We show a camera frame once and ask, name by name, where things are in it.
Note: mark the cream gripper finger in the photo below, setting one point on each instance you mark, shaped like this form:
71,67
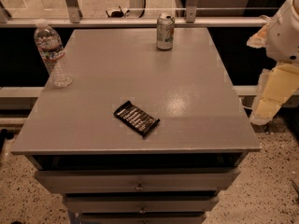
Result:
258,40
274,89

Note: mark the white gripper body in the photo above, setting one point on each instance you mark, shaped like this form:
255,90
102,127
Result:
284,37

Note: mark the white green 7up can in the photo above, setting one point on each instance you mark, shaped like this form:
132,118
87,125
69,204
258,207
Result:
165,31

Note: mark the black rxbar chocolate bar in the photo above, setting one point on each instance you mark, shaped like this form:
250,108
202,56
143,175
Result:
136,119

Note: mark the top grey drawer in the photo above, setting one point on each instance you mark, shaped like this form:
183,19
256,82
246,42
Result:
78,182

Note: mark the grey drawer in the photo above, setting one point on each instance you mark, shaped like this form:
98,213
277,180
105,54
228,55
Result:
141,203
153,218
78,182

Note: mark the dark object behind glass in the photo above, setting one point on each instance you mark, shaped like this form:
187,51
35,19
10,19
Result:
117,13

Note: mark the grey drawer cabinet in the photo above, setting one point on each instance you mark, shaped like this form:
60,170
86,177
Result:
141,136

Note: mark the bottom grey drawer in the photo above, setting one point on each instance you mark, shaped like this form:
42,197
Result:
153,218

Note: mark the clear plastic water bottle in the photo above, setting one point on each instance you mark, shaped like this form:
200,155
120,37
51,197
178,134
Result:
51,50

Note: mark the middle grey drawer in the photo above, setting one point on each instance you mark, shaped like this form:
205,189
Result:
141,203

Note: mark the metal window rail frame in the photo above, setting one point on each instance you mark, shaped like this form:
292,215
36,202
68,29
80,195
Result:
63,13

